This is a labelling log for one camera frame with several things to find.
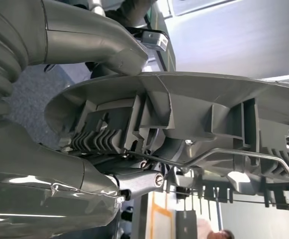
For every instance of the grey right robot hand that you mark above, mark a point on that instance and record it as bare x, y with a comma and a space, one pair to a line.
35, 165

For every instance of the person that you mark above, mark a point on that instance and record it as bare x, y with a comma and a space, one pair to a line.
219, 235

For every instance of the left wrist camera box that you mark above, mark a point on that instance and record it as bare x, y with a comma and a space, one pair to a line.
156, 39

